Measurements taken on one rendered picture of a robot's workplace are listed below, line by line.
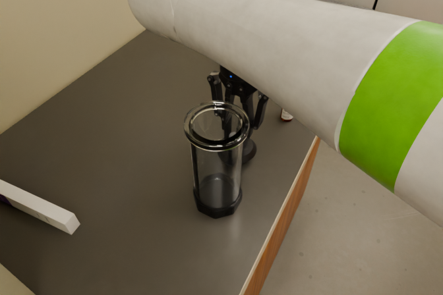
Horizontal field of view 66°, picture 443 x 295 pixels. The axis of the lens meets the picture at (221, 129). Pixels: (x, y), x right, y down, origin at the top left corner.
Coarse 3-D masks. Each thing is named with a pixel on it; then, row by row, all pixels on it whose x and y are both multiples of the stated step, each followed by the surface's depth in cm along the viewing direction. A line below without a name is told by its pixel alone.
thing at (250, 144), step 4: (252, 140) 79; (248, 144) 77; (252, 144) 77; (244, 148) 77; (248, 148) 77; (252, 148) 77; (244, 152) 76; (248, 152) 76; (252, 152) 76; (244, 156) 75; (248, 156) 76; (252, 156) 76; (244, 160) 75; (248, 160) 76
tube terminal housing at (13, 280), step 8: (0, 264) 48; (0, 272) 48; (8, 272) 49; (0, 280) 49; (8, 280) 50; (16, 280) 52; (0, 288) 49; (8, 288) 51; (16, 288) 52; (24, 288) 54
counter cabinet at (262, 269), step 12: (312, 156) 137; (300, 180) 124; (300, 192) 146; (288, 204) 114; (288, 216) 132; (276, 228) 106; (276, 240) 122; (264, 252) 99; (276, 252) 144; (264, 264) 113; (252, 276) 93; (264, 276) 131; (252, 288) 106
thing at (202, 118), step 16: (192, 112) 57; (208, 112) 59; (224, 112) 59; (240, 112) 57; (192, 128) 54; (208, 128) 62; (224, 128) 62; (240, 128) 54; (208, 144) 52; (224, 144) 52; (240, 144) 56; (208, 160) 56; (224, 160) 56; (240, 160) 60; (208, 176) 59; (224, 176) 59; (240, 176) 64; (208, 192) 63; (224, 192) 63
